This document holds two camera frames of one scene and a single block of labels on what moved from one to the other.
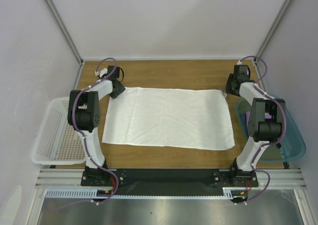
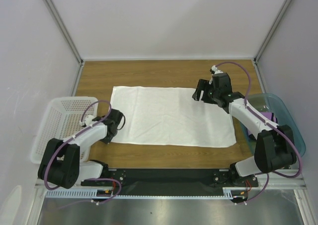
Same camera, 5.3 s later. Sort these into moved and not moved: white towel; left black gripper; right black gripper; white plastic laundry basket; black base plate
Moved: right black gripper; left black gripper
Not moved: white plastic laundry basket; white towel; black base plate
